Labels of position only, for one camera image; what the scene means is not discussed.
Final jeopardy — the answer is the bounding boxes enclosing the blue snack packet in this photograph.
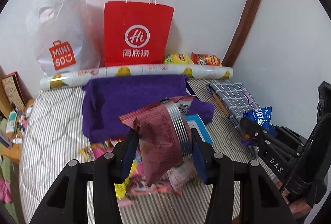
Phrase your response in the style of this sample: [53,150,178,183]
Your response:
[242,106,277,138]

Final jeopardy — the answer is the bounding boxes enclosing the pink yellow chips bag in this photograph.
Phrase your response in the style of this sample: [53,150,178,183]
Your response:
[79,139,144,208]

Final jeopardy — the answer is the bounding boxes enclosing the pink nougat snack pack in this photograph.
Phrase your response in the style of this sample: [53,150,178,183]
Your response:
[127,158,198,196]

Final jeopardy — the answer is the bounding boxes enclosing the dark red snack pouch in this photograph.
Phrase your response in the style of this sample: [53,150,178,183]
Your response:
[119,96,194,187]

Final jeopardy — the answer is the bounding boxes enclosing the person's right hand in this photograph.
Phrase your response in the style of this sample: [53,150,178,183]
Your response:
[282,189,312,219]

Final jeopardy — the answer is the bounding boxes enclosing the grey checked folded cloth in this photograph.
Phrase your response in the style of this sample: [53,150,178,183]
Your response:
[207,81,260,134]

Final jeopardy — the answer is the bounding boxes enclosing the blue wet wipes pack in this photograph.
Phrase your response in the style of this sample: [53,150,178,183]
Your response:
[185,114,213,144]

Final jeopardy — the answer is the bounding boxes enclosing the striped quilted table cover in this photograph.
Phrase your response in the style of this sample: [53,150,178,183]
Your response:
[19,79,255,223]

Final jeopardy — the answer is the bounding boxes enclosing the orange chips bag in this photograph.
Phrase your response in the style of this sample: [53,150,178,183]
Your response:
[191,52,221,66]

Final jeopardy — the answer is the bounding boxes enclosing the purple fabric basket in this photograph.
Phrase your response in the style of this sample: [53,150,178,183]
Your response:
[81,74,216,145]

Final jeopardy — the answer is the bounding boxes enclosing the brown patterned box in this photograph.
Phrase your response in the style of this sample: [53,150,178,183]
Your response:
[1,72,26,111]

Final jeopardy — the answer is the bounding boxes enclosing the lemon print paper roll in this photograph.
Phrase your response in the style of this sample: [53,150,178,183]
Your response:
[40,64,233,90]

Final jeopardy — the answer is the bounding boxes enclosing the red Haidilao paper bag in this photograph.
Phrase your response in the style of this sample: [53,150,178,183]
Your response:
[103,0,174,67]

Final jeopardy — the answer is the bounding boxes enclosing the white Miniso plastic bag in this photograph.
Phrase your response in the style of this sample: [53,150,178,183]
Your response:
[26,0,101,76]

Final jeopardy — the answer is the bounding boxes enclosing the brown wooden door frame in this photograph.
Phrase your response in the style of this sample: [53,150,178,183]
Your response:
[222,0,261,67]

